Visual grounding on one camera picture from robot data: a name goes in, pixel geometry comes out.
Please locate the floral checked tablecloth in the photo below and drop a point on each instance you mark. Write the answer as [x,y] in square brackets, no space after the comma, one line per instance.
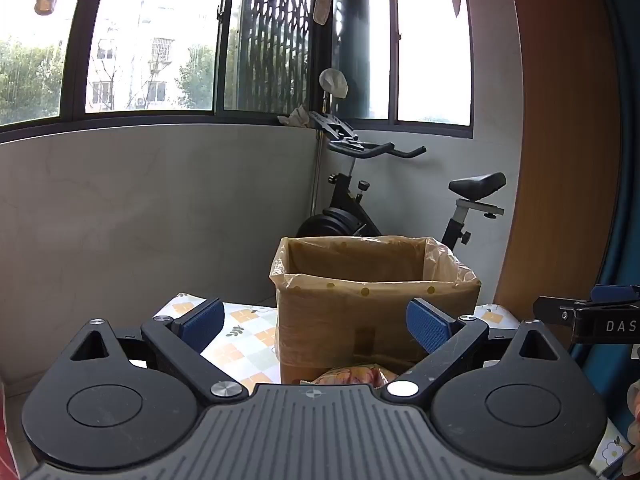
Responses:
[245,330]

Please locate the teal blue curtain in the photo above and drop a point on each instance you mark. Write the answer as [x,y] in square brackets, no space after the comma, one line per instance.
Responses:
[627,160]

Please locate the dark window frame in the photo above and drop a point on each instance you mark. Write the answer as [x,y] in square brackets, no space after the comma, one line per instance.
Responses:
[75,60]

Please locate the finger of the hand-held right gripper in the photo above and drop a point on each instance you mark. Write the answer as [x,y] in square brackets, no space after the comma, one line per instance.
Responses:
[552,310]
[615,293]

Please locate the perforated metal screen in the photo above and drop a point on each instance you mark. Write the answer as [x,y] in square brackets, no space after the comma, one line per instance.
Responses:
[270,35]

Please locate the brown cardboard box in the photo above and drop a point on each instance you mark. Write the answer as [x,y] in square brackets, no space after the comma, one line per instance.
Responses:
[325,330]

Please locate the crumpled beige rag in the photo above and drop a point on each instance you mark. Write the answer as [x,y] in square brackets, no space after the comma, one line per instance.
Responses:
[296,117]

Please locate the red patterned cloth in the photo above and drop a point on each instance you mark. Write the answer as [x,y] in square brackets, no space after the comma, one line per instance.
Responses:
[7,435]

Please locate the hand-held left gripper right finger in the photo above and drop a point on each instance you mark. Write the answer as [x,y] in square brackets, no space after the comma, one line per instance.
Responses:
[426,330]

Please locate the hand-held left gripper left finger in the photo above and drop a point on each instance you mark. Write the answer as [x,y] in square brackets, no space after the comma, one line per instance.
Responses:
[202,325]

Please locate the black exercise bike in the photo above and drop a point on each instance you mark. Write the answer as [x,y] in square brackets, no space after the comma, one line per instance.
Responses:
[345,220]

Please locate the wooden panel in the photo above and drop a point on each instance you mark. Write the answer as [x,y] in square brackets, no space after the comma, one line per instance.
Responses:
[560,135]

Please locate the pole with white cover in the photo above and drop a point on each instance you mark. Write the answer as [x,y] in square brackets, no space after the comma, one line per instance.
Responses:
[334,82]

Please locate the large green snack bag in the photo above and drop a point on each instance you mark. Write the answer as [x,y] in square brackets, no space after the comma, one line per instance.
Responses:
[350,376]

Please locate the person's right hand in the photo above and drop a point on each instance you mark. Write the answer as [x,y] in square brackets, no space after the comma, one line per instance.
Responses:
[635,410]

